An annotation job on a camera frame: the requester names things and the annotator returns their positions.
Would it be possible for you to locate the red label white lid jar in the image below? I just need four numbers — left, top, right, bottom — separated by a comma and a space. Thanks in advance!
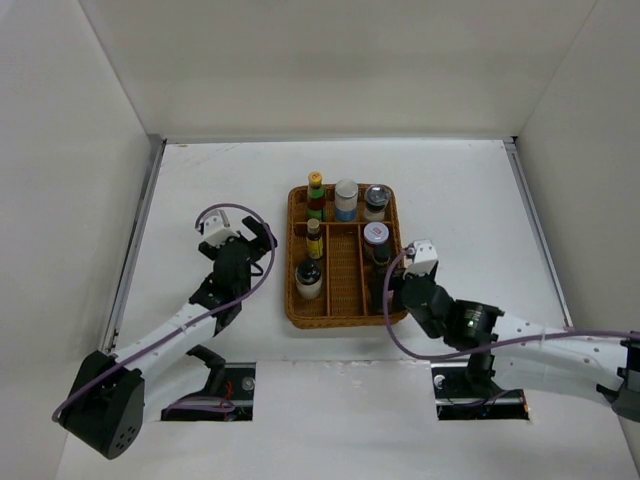
363, 222, 389, 259

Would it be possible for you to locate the yellow label dark bottle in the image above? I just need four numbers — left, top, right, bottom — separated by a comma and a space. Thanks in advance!
306, 218, 324, 260

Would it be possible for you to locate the black cap white jar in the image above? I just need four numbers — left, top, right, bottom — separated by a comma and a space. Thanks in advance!
295, 258, 322, 300

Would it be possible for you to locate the green label red sauce bottle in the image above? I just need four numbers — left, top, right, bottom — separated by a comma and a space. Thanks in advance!
306, 171, 326, 222

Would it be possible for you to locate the silver lid spice jar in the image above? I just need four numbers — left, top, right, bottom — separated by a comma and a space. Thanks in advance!
363, 184, 391, 222

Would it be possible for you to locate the white blue label shaker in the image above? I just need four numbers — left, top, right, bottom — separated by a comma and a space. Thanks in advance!
334, 179, 359, 222

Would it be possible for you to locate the small black cap bottle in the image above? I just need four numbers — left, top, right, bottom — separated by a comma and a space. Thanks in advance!
372, 243, 392, 269

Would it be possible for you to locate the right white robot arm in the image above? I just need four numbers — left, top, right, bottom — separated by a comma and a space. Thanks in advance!
368, 269, 639, 422

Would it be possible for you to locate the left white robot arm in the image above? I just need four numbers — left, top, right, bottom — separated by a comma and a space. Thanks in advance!
52, 210, 277, 460

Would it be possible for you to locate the brown wicker divided tray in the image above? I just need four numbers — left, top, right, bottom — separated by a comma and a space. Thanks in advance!
285, 184, 385, 329

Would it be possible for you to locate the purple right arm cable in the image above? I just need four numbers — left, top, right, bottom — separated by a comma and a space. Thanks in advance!
381, 246, 640, 361

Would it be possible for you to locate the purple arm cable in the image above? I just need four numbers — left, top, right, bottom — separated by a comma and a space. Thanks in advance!
51, 202, 279, 426
381, 246, 640, 361

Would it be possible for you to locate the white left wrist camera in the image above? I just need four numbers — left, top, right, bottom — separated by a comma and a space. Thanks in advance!
196, 209, 239, 247

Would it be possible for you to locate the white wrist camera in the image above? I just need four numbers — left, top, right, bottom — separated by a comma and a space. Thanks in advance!
196, 209, 239, 247
404, 239, 439, 278

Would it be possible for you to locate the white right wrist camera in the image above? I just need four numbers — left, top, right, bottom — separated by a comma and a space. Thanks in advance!
404, 239, 439, 278

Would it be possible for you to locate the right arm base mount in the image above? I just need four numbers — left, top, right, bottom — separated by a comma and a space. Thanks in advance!
430, 353, 529, 421

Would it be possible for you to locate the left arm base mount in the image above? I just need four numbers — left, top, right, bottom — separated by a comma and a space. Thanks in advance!
160, 345, 257, 422

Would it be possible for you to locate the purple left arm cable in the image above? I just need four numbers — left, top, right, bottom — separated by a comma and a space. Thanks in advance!
51, 202, 279, 426

